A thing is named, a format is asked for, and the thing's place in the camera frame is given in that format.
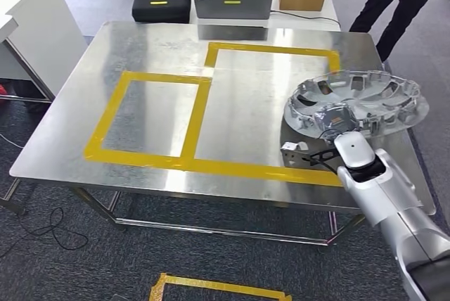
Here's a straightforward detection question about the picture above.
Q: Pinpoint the white table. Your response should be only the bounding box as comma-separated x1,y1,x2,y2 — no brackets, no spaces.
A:
153,0,341,33

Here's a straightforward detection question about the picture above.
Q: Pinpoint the person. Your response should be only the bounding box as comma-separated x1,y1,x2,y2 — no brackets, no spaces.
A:
350,0,450,63

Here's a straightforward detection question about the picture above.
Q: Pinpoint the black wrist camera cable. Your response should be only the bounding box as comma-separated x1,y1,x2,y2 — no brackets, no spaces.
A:
301,147,341,175

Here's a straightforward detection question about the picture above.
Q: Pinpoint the black floor cable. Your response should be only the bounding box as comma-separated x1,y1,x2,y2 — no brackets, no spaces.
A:
0,207,89,261

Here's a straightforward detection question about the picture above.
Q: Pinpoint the black laptop cable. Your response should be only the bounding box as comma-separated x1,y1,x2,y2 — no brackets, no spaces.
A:
270,10,341,30

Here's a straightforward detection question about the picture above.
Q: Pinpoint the silver plastic wheel hubcap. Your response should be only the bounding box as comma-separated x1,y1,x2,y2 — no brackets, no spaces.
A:
284,70,430,141

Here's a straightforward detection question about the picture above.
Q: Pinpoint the steel workbench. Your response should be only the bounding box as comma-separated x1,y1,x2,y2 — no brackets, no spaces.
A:
0,21,437,248

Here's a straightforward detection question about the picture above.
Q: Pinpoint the black fabric case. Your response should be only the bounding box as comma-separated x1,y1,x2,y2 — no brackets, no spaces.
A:
131,0,192,24

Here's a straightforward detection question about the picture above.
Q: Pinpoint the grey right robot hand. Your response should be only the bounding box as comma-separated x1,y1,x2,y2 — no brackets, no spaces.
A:
314,103,362,145

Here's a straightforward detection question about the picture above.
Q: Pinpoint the white cabinet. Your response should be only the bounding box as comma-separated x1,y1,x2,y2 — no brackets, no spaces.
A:
0,0,88,104

